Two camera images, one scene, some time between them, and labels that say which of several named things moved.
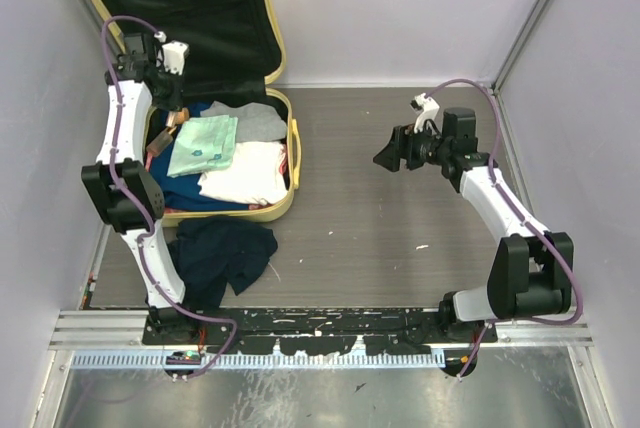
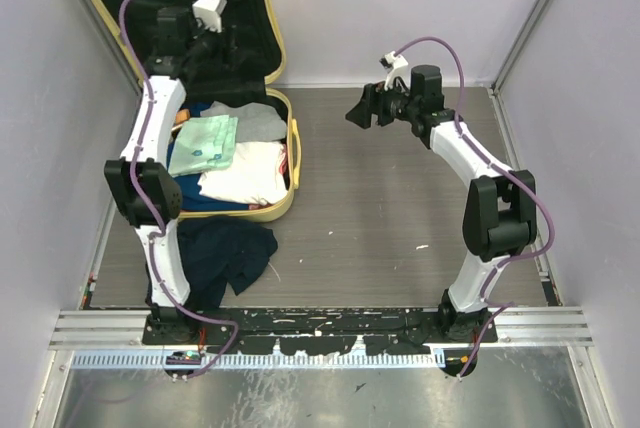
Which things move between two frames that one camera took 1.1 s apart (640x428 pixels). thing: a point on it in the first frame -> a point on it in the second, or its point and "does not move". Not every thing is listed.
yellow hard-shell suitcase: [230, 150] does not move
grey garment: [257, 121] does not move
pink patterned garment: [283, 170] does not move
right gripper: [401, 146] -> [361, 114]
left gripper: [174, 102] -> [229, 54]
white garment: [254, 178] does not move
